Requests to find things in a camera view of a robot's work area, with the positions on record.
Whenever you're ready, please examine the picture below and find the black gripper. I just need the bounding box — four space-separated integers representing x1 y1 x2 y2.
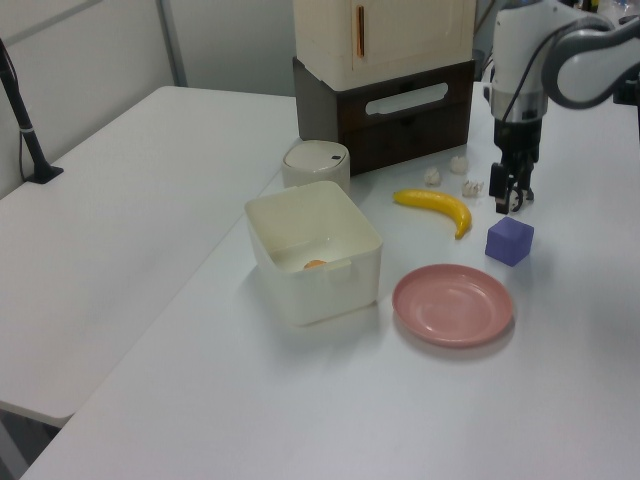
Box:
488 115 544 214

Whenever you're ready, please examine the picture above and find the purple cube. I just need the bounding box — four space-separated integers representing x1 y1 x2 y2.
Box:
484 215 536 269

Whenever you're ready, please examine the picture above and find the pink plate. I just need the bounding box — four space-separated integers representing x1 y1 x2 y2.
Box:
391 263 515 350

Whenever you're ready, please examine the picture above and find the yellow banana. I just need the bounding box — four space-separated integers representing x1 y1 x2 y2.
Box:
391 187 473 241

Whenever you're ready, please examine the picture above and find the dark brown wooden drawer box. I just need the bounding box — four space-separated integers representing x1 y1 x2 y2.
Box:
291 55 477 177

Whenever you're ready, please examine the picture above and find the small cream lidded trash can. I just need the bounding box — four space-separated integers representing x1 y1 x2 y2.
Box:
280 140 353 195

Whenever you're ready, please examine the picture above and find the cream open plastic bin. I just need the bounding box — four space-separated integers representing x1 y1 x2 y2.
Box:
243 180 385 328

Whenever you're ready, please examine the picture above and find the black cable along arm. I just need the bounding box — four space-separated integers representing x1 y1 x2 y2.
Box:
501 22 574 124

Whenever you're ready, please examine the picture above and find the cream cabinet with orange handle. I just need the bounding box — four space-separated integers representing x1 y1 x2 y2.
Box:
292 0 478 94

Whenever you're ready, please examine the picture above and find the black camera stand pole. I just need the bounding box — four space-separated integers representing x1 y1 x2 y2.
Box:
0 37 66 186

